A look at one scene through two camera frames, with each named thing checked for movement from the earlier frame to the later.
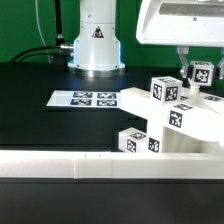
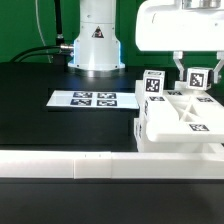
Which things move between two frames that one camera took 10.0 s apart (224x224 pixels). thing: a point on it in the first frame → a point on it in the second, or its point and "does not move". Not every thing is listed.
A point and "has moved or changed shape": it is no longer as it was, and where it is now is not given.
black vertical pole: [59, 28] does not move
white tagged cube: [166, 89] → [153, 82]
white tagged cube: [202, 73] has moved or changed shape
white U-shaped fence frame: [80, 164] does not move
